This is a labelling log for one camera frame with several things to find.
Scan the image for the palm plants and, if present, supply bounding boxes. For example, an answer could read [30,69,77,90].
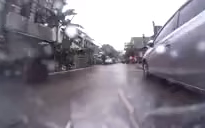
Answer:
[43,8,85,72]

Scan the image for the white car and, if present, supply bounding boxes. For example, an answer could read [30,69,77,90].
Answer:
[104,57,115,65]

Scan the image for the wet grey asphalt road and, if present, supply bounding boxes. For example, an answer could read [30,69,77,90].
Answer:
[0,62,205,128]

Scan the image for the silver car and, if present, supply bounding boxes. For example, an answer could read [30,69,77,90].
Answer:
[141,0,205,95]

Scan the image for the trees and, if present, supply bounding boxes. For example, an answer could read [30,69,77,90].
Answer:
[100,43,122,63]

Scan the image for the grey building with balcony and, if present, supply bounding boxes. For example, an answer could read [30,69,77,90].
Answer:
[0,0,59,79]

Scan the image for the pale kerb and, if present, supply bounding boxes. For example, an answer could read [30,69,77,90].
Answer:
[48,65,95,76]

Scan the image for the red vehicle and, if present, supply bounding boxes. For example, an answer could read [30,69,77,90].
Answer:
[128,55,140,65]

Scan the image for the house behind fence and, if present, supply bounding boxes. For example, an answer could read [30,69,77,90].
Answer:
[71,28,102,69]

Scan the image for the building with dark roof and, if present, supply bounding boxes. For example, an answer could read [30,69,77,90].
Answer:
[123,21,164,64]

